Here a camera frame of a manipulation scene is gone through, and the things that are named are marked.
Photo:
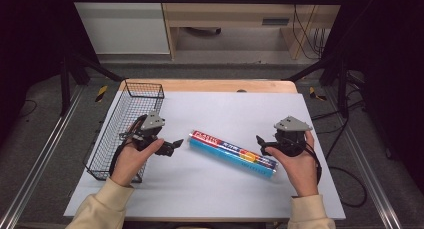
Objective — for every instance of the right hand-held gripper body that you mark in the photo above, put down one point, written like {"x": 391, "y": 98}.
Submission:
{"x": 292, "y": 125}

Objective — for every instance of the blue cling film roll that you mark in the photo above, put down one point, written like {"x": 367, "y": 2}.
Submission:
{"x": 233, "y": 154}

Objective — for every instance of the white table mat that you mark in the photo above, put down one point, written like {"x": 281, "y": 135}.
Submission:
{"x": 216, "y": 115}

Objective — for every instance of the metal floor rail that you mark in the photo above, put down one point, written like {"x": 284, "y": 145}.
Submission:
{"x": 40, "y": 155}
{"x": 366, "y": 162}

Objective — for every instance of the light wooden desk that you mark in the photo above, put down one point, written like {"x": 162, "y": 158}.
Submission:
{"x": 230, "y": 12}

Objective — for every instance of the person's right hand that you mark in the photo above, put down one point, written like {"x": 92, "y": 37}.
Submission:
{"x": 298, "y": 169}

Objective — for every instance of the white cabinet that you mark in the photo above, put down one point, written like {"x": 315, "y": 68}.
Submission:
{"x": 123, "y": 25}

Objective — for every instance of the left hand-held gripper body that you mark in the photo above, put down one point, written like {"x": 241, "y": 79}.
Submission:
{"x": 152, "y": 122}

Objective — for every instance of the yellow black floor tape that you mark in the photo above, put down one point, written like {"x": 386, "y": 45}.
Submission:
{"x": 101, "y": 93}
{"x": 315, "y": 94}

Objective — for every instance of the person's left hand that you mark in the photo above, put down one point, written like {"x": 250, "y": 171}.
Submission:
{"x": 130, "y": 161}

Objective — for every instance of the black stand leg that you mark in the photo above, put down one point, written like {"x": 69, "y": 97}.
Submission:
{"x": 66, "y": 85}
{"x": 341, "y": 85}

